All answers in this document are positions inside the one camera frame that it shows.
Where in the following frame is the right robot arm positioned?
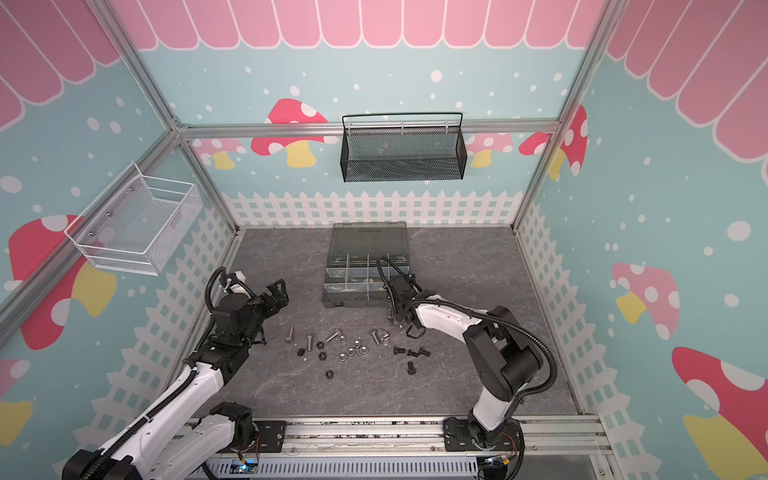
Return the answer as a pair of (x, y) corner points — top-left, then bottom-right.
(376, 257), (558, 452)

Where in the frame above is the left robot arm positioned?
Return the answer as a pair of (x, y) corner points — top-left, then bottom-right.
(61, 267), (289, 479)

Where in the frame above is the green plastic organizer box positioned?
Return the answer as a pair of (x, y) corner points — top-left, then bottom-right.
(322, 221), (410, 308)

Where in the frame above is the black bolt middle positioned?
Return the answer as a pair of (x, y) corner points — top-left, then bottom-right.
(406, 347), (431, 358)

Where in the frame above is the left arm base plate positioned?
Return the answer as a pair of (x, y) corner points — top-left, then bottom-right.
(242, 420), (288, 455)

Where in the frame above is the white wire mesh basket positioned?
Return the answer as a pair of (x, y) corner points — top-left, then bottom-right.
(64, 164), (203, 276)

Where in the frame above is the black wire mesh basket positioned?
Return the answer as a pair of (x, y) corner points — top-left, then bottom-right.
(340, 112), (468, 183)

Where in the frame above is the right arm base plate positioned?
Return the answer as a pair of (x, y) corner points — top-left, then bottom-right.
(442, 417), (525, 452)

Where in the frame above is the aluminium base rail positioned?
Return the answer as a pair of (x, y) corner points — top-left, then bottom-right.
(174, 415), (611, 479)

